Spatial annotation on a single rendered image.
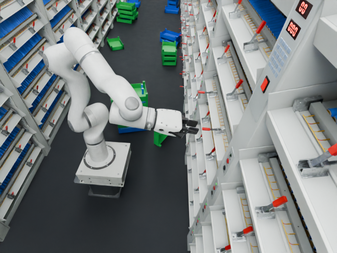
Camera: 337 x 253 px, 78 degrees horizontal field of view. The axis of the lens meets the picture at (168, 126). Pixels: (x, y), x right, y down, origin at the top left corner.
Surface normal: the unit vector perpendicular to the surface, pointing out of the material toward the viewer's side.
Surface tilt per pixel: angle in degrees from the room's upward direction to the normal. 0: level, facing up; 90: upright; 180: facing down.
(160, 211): 0
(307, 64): 90
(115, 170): 4
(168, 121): 11
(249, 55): 19
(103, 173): 4
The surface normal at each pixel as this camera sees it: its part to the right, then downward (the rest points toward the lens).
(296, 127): -0.26, -0.66
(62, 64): 0.68, 0.53
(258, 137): -0.03, 0.73
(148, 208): 0.07, -0.68
